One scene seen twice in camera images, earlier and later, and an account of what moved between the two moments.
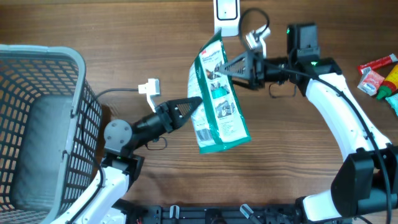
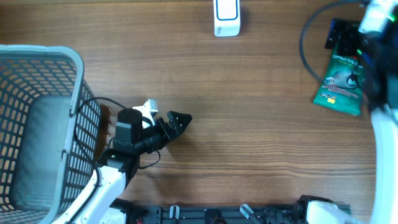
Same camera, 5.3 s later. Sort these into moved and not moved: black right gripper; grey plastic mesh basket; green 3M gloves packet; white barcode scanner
Moved: green 3M gloves packet; black right gripper
Not moved: grey plastic mesh basket; white barcode scanner
